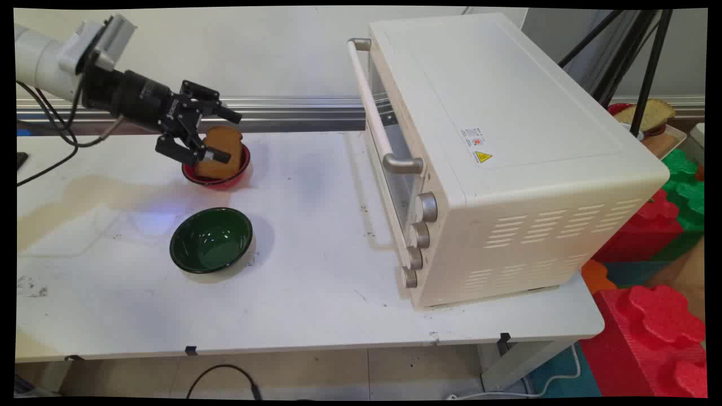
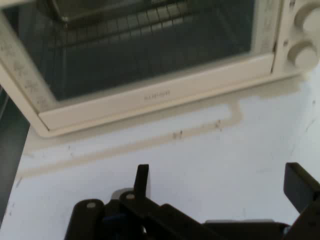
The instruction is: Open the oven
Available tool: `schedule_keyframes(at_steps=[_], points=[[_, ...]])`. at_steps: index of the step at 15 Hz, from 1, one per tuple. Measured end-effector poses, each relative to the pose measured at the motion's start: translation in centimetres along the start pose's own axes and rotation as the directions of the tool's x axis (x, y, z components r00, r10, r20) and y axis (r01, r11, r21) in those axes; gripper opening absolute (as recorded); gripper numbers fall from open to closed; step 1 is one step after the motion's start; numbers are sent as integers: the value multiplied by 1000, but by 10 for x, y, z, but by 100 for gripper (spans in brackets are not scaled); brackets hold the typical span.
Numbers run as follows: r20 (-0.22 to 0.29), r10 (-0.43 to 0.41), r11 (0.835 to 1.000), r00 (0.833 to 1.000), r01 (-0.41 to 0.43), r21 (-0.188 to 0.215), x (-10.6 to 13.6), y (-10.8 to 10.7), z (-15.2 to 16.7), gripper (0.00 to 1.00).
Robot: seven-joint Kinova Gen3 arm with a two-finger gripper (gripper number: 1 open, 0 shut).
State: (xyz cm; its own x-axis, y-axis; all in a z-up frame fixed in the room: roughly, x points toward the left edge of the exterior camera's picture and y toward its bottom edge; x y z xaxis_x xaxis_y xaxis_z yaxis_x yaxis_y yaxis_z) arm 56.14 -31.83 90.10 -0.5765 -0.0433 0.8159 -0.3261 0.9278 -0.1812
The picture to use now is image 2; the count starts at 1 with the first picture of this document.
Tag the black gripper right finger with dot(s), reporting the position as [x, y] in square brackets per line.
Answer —
[300, 190]

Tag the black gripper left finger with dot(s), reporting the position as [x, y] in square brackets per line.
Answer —
[141, 180]

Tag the cream toaster oven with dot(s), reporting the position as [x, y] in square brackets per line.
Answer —
[281, 60]

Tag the dark metal baking tray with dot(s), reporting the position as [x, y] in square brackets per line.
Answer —
[75, 15]

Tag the beige oven knob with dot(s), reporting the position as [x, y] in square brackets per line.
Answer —
[308, 15]
[302, 55]

